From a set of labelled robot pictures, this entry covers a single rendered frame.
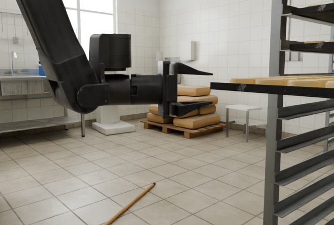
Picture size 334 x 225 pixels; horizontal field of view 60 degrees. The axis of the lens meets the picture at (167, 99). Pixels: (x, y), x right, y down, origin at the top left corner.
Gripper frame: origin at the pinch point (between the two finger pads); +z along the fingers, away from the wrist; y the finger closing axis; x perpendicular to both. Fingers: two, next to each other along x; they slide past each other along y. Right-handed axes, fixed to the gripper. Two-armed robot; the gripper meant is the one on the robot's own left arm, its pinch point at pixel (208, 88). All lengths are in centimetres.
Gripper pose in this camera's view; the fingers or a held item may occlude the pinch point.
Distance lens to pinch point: 55.6
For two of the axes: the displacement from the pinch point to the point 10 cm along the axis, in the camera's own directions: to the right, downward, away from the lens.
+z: 9.9, -0.2, 1.7
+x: -1.7, -1.1, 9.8
